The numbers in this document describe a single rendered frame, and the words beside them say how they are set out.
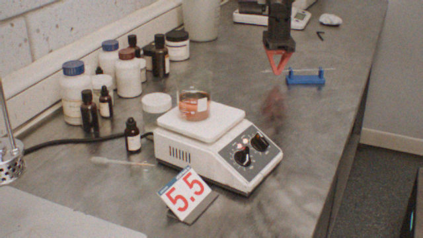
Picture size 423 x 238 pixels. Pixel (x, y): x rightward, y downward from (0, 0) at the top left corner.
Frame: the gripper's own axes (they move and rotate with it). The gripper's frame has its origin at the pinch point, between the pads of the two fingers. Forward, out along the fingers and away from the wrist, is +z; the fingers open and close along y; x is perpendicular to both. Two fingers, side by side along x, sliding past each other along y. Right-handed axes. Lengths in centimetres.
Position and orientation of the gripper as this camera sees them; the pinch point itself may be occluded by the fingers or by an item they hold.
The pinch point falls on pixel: (277, 71)
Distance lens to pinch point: 119.1
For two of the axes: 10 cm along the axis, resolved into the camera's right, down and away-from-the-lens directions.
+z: 0.1, 8.8, 4.7
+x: 10.0, -0.3, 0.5
